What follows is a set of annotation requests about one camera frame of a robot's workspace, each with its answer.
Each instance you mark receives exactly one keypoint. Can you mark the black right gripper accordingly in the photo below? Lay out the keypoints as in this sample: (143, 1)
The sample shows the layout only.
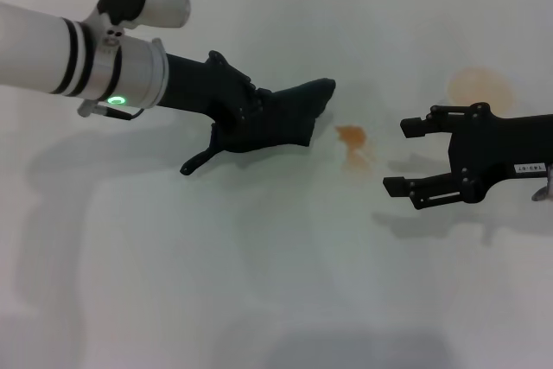
(497, 144)

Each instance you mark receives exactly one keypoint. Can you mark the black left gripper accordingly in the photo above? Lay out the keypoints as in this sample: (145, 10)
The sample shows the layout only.
(194, 84)

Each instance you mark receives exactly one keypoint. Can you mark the dark blue rag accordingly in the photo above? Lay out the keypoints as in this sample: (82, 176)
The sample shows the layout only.
(294, 114)

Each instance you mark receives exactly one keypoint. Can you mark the clear plastic cup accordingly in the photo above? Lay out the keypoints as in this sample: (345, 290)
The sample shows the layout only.
(475, 84)

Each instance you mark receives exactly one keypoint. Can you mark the white and silver left arm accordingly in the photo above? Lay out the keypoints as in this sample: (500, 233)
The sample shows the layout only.
(34, 49)

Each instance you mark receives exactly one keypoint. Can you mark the orange-brown liquid stain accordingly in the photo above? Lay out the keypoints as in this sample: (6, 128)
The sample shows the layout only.
(352, 135)

